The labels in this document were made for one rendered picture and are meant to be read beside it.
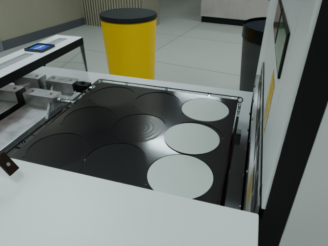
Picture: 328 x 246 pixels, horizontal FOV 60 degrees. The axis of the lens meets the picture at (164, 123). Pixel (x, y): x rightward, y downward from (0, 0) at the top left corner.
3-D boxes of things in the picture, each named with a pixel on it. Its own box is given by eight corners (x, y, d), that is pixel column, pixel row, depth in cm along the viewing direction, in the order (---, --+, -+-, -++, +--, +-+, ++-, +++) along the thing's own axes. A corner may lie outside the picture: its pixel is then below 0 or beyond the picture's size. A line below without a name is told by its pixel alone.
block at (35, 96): (63, 102, 68) (60, 91, 66) (54, 109, 65) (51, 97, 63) (34, 97, 70) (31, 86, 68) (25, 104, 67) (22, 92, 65)
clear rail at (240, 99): (242, 101, 66) (243, 96, 65) (242, 104, 65) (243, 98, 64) (99, 82, 75) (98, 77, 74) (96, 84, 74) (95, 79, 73)
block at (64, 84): (81, 88, 74) (79, 77, 72) (73, 93, 71) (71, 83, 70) (54, 85, 76) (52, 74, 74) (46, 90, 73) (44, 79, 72)
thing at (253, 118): (256, 110, 71) (263, 74, 66) (246, 276, 35) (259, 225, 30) (249, 109, 71) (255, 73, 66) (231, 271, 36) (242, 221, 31)
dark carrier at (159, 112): (237, 102, 65) (237, 99, 64) (215, 220, 37) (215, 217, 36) (101, 83, 73) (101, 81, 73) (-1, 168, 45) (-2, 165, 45)
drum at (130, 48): (166, 90, 278) (166, 10, 239) (143, 111, 242) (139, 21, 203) (125, 82, 295) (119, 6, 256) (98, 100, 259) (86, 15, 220)
